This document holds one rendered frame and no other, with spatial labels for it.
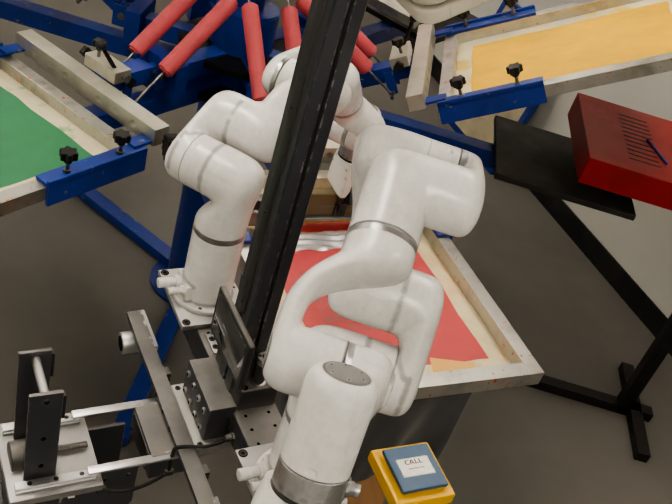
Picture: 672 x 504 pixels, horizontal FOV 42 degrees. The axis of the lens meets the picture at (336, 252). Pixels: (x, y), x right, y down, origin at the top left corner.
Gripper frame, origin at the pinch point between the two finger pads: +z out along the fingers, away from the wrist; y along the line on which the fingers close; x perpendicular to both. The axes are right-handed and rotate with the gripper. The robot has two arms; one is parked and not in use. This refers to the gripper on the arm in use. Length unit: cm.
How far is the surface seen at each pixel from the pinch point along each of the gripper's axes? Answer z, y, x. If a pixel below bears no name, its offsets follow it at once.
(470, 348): 6, 47, 17
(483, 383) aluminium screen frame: 4, 60, 13
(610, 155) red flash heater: -8, -11, 94
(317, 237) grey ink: 5.4, 6.2, -6.4
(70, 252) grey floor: 102, -105, -44
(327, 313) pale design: 5.8, 32.6, -13.7
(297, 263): 5.9, 15.1, -14.9
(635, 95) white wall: 25, -109, 199
